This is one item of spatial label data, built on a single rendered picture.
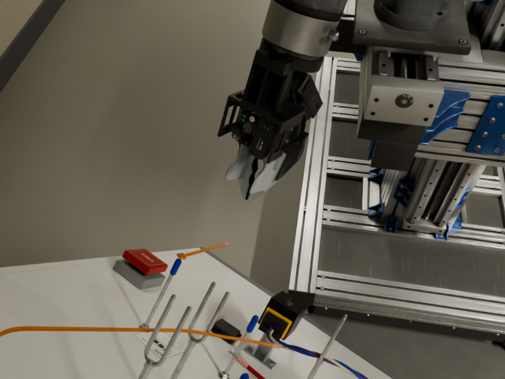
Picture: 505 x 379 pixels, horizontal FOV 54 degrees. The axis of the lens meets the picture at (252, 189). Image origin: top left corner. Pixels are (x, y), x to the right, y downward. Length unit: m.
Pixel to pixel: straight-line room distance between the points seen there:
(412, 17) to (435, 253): 1.04
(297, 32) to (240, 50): 2.40
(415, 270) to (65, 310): 1.41
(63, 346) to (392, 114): 0.75
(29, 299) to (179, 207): 1.60
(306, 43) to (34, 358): 0.40
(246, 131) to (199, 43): 2.42
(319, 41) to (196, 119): 2.01
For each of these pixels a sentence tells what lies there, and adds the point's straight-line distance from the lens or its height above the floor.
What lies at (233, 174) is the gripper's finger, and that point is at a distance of 0.62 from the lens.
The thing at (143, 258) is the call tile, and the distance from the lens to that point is 0.75.
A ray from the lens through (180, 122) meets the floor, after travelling 2.51.
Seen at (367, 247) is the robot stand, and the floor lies 0.21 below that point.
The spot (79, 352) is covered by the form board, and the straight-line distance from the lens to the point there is 0.56.
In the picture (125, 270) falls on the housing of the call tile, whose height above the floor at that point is 1.11.
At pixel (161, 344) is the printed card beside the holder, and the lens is 0.63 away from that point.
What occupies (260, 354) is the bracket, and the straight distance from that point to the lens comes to 0.73.
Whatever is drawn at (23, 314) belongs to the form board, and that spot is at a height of 1.26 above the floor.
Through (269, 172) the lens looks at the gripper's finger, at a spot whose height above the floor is 1.27.
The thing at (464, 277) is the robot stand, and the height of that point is 0.21.
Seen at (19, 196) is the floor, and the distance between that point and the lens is 2.41.
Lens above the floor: 1.74
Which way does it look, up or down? 52 degrees down
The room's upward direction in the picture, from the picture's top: straight up
